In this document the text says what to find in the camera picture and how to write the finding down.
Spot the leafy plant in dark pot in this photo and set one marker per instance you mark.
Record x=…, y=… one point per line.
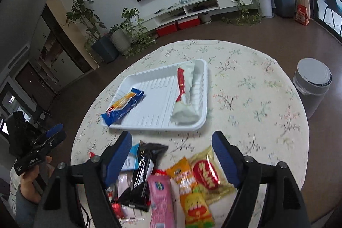
x=105, y=49

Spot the light blue snack packet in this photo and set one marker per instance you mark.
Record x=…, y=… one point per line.
x=132, y=158

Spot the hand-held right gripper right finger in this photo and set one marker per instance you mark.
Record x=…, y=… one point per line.
x=224, y=161

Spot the red storage box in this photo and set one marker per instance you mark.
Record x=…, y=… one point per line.
x=188, y=23
x=167, y=29

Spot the pale pink snack packet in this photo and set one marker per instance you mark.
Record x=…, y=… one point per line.
x=124, y=182

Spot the grey white-lidded trash can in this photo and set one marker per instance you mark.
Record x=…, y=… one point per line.
x=312, y=89

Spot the white plastic tray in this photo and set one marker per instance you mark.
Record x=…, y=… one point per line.
x=155, y=99

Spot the white television cabinet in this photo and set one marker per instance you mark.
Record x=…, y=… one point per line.
x=213, y=2

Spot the dark wooden shelf cabinet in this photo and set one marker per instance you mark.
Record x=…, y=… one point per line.
x=61, y=51

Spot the small white pot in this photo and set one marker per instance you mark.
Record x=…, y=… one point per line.
x=205, y=17

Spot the yellow cartoon face snack packet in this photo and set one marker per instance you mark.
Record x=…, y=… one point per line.
x=196, y=209

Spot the person's left hand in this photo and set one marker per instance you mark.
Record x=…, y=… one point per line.
x=30, y=185

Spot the magenta snack packet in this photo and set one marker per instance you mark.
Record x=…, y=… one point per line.
x=160, y=198

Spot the dark blue snack packet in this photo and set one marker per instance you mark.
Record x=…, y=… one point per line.
x=125, y=107

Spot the black snack packet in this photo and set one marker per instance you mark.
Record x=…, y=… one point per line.
x=141, y=172

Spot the trailing plant in grey pot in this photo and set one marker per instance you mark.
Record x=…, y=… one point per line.
x=120, y=41

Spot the yellow-green red-label snack packet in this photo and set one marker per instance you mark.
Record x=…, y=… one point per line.
x=207, y=173

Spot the person's left forearm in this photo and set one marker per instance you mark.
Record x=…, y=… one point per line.
x=22, y=210

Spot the small red candy packet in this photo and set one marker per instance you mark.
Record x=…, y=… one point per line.
x=117, y=210

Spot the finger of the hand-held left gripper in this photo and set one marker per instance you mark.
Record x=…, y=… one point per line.
x=59, y=137
x=54, y=128

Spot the orange paper bag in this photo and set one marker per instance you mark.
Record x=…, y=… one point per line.
x=302, y=15

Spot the orange snack packet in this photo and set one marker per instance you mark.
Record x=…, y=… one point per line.
x=177, y=169

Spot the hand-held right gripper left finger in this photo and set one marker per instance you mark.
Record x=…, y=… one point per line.
x=120, y=161

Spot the white red-striped snack packet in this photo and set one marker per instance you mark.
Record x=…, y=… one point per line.
x=184, y=110

